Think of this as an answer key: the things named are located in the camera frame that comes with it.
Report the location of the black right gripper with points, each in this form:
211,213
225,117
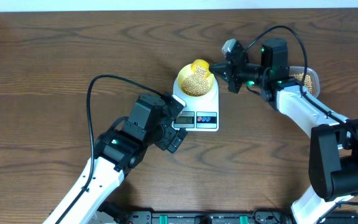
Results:
229,72

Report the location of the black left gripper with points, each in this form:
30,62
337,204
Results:
169,132

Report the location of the yellow measuring scoop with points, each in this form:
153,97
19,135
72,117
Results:
200,67

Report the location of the pale yellow bowl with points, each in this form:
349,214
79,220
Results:
185,71

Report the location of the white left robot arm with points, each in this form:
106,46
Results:
118,150

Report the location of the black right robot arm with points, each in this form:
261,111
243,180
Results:
333,161

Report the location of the soybeans in bowl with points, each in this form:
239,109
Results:
196,85

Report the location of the white digital kitchen scale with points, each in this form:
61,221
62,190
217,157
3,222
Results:
201,113

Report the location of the clear container of soybeans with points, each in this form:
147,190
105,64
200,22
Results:
312,81

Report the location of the black mounting rail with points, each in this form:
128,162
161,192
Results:
111,213

